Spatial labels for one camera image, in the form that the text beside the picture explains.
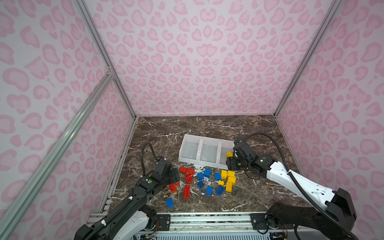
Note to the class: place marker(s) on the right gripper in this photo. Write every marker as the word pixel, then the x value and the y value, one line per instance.
pixel 230 163

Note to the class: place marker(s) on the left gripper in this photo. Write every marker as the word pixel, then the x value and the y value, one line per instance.
pixel 175 175

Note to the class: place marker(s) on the lone yellow brick front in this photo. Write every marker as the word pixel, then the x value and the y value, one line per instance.
pixel 229 154

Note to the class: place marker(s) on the long red brick front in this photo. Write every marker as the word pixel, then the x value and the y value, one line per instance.
pixel 187 192

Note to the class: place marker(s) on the long yellow brick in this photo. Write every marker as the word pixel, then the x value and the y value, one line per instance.
pixel 229 187

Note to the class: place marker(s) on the small blue brick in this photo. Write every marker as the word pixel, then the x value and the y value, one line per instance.
pixel 200 185

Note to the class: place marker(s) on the blue studded brick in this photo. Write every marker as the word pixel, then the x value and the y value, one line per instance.
pixel 220 190

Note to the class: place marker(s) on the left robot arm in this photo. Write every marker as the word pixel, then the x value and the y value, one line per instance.
pixel 132 215

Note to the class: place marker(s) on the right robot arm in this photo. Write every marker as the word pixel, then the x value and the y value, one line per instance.
pixel 331 212

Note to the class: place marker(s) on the red square brick rear left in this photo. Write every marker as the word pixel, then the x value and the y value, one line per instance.
pixel 183 170

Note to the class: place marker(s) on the red square brick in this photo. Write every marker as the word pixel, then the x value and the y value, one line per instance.
pixel 183 170
pixel 190 171

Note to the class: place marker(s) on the red square brick rear right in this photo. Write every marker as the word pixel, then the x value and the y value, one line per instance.
pixel 190 171

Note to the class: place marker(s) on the lone blue brick front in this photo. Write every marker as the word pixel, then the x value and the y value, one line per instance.
pixel 170 203

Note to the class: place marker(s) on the white left bin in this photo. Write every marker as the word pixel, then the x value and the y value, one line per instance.
pixel 190 149

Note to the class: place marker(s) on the blue brick beside yellow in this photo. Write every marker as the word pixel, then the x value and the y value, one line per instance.
pixel 217 176

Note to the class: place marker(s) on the small yellow brick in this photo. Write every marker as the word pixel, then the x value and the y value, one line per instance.
pixel 220 183

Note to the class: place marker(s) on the white middle bin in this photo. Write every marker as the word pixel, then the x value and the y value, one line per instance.
pixel 209 149

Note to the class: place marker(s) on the blue brick rear tall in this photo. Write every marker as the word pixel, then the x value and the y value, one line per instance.
pixel 207 173

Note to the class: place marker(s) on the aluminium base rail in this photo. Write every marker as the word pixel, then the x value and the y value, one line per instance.
pixel 202 226

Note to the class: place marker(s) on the diagonal aluminium frame bar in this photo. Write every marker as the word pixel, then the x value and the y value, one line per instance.
pixel 21 204

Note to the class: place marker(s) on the right corner frame post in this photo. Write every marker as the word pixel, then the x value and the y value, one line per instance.
pixel 321 31

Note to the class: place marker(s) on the corner frame post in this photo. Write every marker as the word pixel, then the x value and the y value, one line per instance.
pixel 91 26
pixel 321 31

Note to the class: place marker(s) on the left corner frame post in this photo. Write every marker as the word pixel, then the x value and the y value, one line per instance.
pixel 91 26

